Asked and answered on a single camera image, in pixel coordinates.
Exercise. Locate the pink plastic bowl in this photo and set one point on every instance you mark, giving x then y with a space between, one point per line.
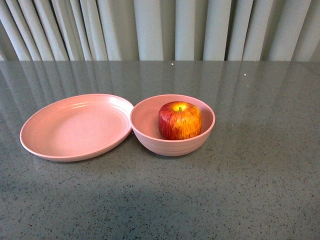
144 122

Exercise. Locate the red yellow apple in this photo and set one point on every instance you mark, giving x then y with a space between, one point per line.
179 120

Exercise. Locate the pink plastic plate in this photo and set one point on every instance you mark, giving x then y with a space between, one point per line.
77 128

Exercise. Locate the grey pleated curtain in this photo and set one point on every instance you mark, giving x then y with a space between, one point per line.
160 30

